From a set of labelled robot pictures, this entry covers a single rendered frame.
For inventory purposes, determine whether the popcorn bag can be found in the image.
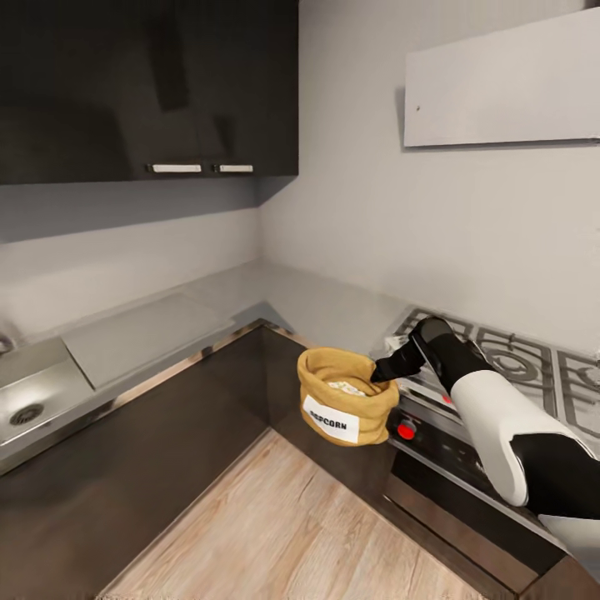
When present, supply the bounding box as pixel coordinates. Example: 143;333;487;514
297;346;400;446

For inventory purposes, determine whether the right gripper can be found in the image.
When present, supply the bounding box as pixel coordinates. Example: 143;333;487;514
371;348;421;383

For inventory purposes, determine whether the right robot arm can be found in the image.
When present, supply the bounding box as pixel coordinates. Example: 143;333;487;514
371;316;600;582

